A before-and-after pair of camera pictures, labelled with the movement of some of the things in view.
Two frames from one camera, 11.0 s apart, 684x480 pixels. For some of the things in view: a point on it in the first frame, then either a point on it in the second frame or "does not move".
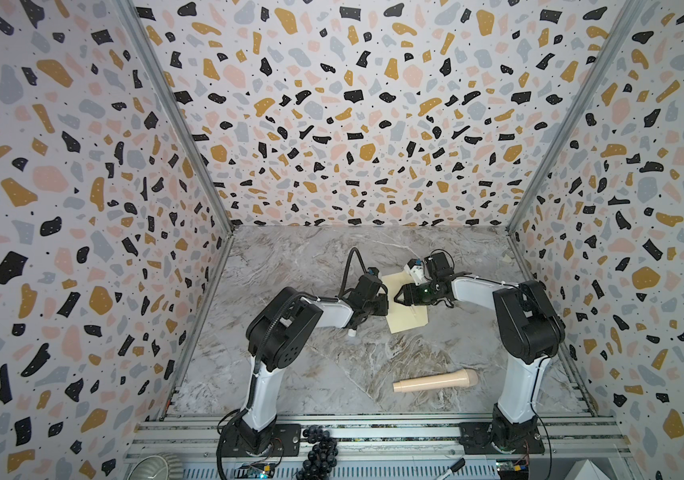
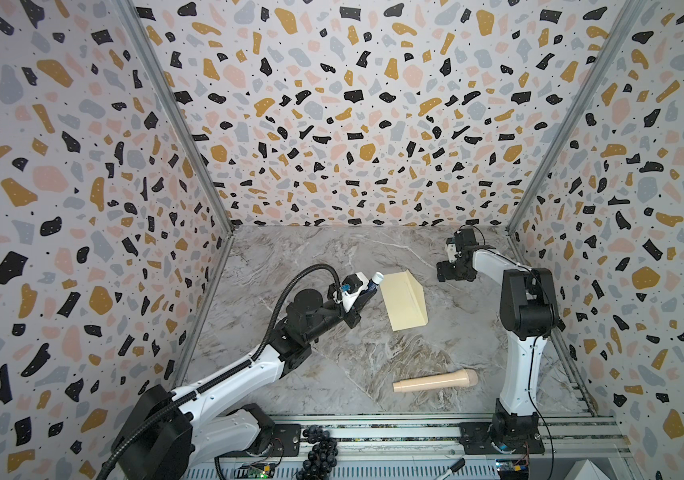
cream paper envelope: (402, 317) does not move
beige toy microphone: (454, 380) does not move
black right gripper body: (413, 293) -> (453, 264)
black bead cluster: (323, 456) does not move
